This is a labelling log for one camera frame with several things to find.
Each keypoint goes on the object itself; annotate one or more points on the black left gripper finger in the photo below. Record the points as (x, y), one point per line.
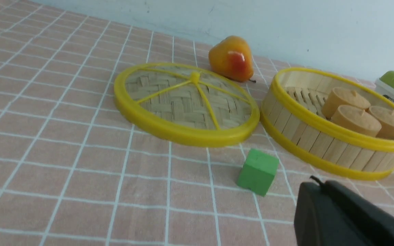
(330, 214)

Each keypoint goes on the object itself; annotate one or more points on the yellow rimmed woven steamer lid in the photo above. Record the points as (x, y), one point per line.
(186, 104)

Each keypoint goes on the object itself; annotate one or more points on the bamboo steamer basket yellow rims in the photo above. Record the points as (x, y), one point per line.
(291, 115)

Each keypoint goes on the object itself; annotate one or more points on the green foam cube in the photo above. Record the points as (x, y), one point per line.
(258, 172)

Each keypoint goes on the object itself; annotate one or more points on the tan toy bun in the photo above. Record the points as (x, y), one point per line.
(386, 118)
(343, 96)
(357, 120)

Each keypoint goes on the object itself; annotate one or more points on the orange yellow toy pear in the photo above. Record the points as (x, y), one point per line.
(232, 58)

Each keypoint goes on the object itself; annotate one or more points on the pink checkered tablecloth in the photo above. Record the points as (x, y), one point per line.
(74, 172)

